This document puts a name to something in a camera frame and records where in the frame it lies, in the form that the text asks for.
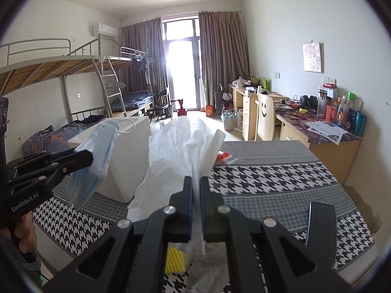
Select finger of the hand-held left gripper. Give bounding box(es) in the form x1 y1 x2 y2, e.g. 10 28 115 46
11 168 74 196
6 149 94 178

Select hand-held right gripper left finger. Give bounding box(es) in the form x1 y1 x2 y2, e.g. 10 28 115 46
41 175 194 293

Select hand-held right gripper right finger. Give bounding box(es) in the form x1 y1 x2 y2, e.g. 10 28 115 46
200 176 359 293

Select blue face mask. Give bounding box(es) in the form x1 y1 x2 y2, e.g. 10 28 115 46
66 116 136 210

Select white plastic bag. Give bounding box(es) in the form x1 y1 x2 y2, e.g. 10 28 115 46
127 117 227 255

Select white foam box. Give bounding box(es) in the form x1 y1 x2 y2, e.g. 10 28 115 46
68 116 152 203

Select person's left forearm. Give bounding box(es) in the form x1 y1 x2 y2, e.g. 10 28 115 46
0 232 42 284

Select person's left hand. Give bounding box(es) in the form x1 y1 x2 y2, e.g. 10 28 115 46
11 212 39 254

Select blue plaid bedding bundle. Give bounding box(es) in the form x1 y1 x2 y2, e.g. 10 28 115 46
21 114 107 156

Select yellow sponge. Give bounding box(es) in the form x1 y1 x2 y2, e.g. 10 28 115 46
165 246 185 275

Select red snack packet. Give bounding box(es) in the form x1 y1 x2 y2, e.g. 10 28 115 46
215 151 234 165

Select white towel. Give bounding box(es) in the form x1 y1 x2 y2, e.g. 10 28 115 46
171 241 228 293

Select houndstooth blanket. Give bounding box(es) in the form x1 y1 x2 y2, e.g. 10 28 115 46
32 140 379 293

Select grey trash bin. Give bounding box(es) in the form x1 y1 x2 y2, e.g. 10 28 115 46
220 111 237 131

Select large metal bunk bed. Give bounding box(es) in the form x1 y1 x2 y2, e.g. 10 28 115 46
0 38 129 129

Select blue plaid mattress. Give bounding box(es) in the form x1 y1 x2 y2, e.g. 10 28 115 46
110 91 154 112

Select red cat stool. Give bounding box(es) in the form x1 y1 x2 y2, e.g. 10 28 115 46
171 98 187 117

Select cluttered wooden desk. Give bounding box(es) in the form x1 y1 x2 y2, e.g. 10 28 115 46
228 84 289 141

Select black folding chair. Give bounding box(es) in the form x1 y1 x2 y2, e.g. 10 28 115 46
150 89 173 124

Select black trolley bag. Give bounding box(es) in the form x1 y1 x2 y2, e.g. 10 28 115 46
214 84 233 113

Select wooden smiley face chair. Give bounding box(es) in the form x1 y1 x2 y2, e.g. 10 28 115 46
256 93 280 141

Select black smartphone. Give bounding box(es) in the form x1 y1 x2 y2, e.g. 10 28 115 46
304 201 337 271

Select dark hanging clothes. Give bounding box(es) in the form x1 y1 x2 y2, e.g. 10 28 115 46
131 53 156 84

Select small metal bunk bed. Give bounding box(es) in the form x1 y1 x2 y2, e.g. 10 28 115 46
107 46 155 119

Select white air conditioner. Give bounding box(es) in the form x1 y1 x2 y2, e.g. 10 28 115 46
92 23 118 39

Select wooden desk patterned cover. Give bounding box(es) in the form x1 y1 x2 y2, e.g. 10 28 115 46
275 104 361 187

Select narrow brown curtain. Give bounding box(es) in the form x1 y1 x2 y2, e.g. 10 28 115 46
120 18 167 110

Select glass balcony door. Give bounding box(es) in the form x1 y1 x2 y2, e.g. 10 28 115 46
162 18 204 110

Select printed paper sheets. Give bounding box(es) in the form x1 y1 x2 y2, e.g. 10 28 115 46
305 120 349 145

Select black headphones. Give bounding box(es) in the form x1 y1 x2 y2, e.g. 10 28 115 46
299 95 320 110

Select wide brown curtain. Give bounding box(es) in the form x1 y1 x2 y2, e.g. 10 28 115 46
198 11 251 110

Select row of toiletry bottles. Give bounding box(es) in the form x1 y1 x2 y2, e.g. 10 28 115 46
316 84 367 136

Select pink cartoon wall picture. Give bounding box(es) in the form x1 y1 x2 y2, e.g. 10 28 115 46
302 41 324 73

